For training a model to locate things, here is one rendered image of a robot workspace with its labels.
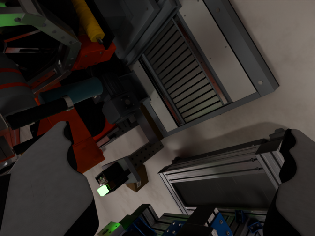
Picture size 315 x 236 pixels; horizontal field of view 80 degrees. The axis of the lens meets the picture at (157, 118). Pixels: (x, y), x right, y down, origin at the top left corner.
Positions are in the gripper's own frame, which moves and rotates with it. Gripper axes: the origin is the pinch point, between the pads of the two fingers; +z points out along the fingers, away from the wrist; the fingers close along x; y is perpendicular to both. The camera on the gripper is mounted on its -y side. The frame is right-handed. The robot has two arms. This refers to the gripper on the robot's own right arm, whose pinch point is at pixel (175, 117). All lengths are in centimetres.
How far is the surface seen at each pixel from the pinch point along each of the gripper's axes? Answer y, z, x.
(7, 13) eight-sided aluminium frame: -6, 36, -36
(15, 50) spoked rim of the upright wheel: 6, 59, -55
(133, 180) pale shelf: 83, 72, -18
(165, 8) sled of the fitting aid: -9, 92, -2
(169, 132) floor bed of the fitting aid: 67, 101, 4
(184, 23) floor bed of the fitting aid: -3, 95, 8
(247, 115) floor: 40, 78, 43
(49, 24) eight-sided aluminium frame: -3, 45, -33
